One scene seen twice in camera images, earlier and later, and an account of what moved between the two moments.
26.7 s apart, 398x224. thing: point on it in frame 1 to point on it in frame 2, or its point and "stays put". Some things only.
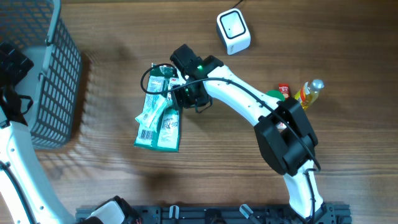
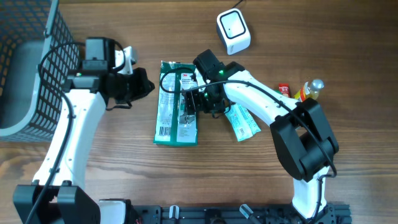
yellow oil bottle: [309, 93] stays put
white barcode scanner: [233, 30] stays put
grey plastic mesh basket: [53, 84] stays put
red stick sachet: [284, 88] stays put
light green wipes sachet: [150, 117] to [242, 122]
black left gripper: [7, 63] to [140, 84]
